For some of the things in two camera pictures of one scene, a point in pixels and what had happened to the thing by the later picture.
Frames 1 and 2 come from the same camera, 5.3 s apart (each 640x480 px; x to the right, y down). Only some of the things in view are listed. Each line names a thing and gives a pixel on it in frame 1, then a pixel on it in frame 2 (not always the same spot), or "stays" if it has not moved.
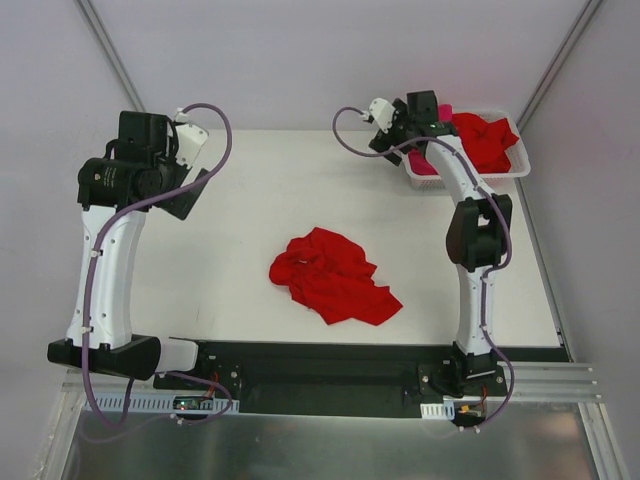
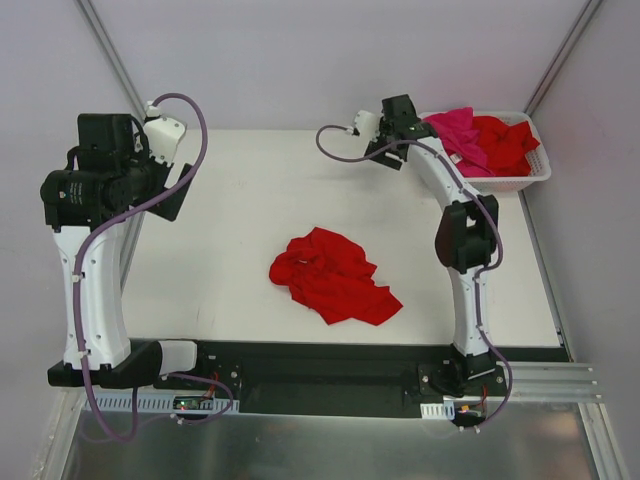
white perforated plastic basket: (519, 160) -> (540, 168)
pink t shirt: (419, 164) -> (457, 131)
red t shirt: (485, 142) -> (506, 145)
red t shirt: (332, 274) stays
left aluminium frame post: (100, 33) stays
